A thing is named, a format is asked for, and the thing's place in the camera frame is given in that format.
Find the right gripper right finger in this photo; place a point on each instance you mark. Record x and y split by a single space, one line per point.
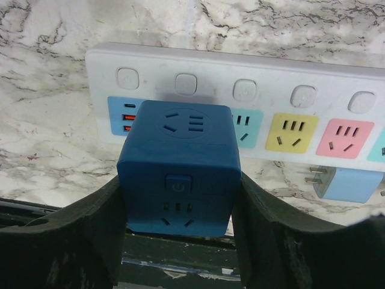
279 246

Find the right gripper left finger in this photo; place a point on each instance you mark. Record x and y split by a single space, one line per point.
79 246

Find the dark blue cube socket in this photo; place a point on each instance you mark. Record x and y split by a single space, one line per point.
179 169

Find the light blue plug adapter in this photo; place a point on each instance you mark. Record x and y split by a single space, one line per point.
349 185

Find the white multicolour power strip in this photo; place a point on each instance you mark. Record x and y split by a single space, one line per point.
284 110

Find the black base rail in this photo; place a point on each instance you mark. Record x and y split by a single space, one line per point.
157 261

